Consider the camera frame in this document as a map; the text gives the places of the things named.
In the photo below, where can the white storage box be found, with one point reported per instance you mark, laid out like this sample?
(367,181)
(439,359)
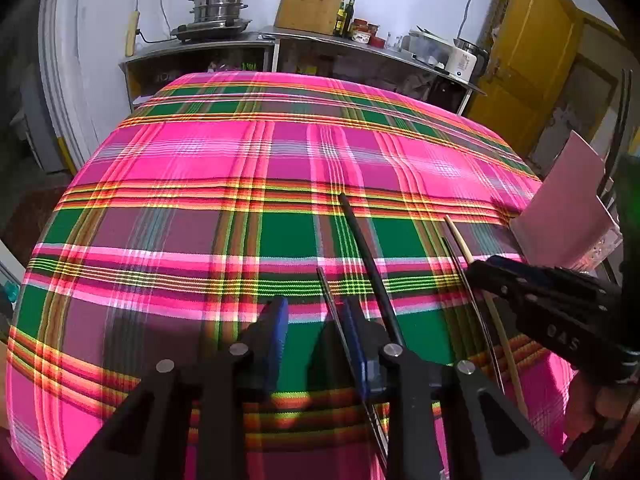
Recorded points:
(429,49)

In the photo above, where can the yellow wooden door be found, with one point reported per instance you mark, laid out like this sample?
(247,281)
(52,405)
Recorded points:
(528,66)

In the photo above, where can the person's right hand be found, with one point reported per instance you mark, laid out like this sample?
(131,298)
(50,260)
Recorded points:
(587,401)

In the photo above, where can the steel kitchen counter shelf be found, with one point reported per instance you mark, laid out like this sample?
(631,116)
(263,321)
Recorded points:
(277,50)

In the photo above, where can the pink plaid tablecloth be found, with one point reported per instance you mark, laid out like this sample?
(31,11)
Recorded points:
(221,192)

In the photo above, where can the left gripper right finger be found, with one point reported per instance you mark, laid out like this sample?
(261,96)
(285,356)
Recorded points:
(364,339)

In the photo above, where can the dark oil bottle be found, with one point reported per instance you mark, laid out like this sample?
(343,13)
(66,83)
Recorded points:
(349,13)

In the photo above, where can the grey metal chopstick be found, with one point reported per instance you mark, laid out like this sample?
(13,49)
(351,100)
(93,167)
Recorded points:
(376,429)

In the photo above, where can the pink utensil holder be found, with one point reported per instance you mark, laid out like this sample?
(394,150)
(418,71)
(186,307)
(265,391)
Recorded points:
(566,223)

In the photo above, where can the white power strip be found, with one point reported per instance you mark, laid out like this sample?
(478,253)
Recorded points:
(131,33)

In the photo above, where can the red lidded jar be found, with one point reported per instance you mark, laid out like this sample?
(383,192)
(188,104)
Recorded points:
(359,31)

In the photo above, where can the stainless steel steamer pot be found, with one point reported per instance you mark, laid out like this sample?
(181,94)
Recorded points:
(217,10)

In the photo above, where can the wooden cutting board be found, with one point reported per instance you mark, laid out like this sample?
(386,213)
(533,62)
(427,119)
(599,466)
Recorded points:
(308,15)

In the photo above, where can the black induction cooker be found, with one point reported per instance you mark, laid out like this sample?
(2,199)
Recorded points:
(212,30)

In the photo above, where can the black chopstick on cloth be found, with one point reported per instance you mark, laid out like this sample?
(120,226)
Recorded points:
(385,306)

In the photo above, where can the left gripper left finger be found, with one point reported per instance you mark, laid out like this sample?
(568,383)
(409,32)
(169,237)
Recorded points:
(266,340)

